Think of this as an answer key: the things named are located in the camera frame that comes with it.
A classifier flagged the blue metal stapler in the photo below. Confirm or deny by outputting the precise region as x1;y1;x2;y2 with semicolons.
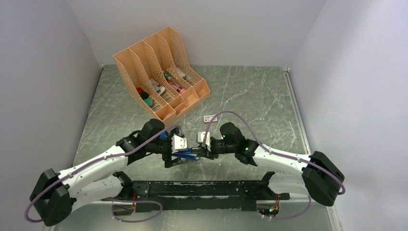
159;132;200;161

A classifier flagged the small staple box sleeve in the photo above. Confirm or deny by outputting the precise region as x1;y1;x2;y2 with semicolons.
203;115;218;123

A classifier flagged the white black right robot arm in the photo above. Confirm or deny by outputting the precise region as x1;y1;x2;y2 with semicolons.
196;122;344;206

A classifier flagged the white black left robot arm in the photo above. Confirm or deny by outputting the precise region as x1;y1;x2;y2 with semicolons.
24;119;188;227

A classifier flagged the grey white stapler remover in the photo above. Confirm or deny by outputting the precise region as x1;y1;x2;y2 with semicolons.
150;78;166;96

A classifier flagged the green round item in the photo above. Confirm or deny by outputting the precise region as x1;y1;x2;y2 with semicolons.
144;98;154;108

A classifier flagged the black round item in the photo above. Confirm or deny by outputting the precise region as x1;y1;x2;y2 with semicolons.
140;91;150;100

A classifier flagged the pink marker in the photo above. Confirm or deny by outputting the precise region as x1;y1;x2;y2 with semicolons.
169;80;186;94

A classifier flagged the green capped marker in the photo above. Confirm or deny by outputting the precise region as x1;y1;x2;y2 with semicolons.
164;72;171;80

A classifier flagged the grey white item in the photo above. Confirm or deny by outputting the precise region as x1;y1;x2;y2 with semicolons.
177;69;191;82

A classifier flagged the orange plastic file organizer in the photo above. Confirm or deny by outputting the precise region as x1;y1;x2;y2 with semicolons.
113;27;211;126

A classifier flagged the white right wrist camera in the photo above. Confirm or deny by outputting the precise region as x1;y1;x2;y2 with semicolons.
196;131;211;151

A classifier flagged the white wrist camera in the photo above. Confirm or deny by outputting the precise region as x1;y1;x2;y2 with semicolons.
196;131;211;151
171;135;189;154

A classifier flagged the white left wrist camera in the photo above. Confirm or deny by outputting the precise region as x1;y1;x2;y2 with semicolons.
171;135;189;154

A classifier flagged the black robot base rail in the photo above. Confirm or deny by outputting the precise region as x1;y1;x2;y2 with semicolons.
114;172;290;212

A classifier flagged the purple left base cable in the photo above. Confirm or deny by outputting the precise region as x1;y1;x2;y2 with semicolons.
105;197;163;223

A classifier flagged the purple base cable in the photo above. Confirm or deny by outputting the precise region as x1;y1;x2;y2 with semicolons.
261;196;312;221
105;197;163;223

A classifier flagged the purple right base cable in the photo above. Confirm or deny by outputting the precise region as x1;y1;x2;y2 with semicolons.
261;196;312;221

